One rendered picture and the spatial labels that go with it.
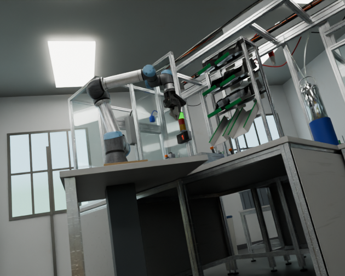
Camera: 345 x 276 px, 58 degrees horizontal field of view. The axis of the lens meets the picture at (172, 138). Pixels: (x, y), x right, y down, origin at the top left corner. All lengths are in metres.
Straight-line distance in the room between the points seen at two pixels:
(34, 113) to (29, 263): 2.42
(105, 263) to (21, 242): 2.89
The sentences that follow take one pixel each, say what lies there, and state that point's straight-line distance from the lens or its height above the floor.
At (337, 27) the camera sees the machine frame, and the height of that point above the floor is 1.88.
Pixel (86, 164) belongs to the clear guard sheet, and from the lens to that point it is 2.94.
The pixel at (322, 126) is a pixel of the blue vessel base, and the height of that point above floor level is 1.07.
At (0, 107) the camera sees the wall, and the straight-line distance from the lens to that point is 6.00.
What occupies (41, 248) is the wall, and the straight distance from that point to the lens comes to 5.38.
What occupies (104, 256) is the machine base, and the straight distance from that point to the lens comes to 2.68.
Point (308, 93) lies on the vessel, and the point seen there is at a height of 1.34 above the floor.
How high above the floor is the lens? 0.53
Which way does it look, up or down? 16 degrees up
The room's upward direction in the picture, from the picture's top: 11 degrees counter-clockwise
